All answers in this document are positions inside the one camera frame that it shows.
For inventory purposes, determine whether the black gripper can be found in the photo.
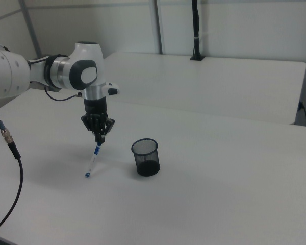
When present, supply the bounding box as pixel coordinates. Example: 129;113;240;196
80;97;116;145

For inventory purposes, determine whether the white marker with blue cap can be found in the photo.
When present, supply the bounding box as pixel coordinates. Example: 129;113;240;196
84;142;103;179

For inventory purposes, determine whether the black mesh pen cup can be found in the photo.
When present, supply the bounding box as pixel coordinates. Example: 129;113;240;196
131;138;161;177

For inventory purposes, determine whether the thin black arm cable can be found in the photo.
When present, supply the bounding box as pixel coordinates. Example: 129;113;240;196
44;86;83;102

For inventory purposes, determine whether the thick black cable with connector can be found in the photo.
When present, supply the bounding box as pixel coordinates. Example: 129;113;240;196
0;96;24;235

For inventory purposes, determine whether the grey partition post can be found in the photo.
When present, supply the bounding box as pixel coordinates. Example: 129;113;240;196
18;0;43;60
151;0;167;55

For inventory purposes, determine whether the black camera pole with clamp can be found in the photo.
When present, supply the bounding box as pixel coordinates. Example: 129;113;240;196
189;0;206;61

